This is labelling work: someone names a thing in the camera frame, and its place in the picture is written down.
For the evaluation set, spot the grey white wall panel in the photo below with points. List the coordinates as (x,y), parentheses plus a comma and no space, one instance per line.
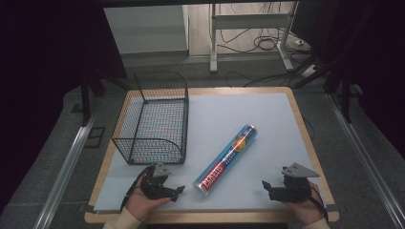
(143,28)

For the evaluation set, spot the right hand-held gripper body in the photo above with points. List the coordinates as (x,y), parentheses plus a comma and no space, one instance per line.
(297,189)

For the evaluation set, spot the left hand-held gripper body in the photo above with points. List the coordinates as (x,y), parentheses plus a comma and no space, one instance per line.
(156,186)

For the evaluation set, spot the aluminium floor rail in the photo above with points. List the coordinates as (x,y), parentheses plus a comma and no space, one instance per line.
(366,159)
(63,178)

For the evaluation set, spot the white metal desk frame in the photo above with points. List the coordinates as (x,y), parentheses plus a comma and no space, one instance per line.
(248,21)

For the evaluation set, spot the light blue table mat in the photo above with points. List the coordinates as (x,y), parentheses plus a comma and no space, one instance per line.
(254,111)

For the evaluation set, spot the person's left hand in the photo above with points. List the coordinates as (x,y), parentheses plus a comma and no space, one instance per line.
(141,203)

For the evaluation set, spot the black floor socket plate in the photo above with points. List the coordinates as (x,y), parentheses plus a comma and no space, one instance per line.
(95,136)

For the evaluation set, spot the black metal stand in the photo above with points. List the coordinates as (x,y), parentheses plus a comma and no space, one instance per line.
(85,98)
(345,95)

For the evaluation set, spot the blue and red cylindrical can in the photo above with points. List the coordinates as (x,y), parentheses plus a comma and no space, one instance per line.
(223,160)

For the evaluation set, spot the dark curtain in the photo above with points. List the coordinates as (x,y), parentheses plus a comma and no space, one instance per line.
(47,63)
(379,63)

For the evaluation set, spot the white power strip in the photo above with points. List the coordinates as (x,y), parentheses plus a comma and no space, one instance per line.
(309,71)

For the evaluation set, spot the person's right hand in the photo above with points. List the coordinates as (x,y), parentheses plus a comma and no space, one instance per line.
(310,211)

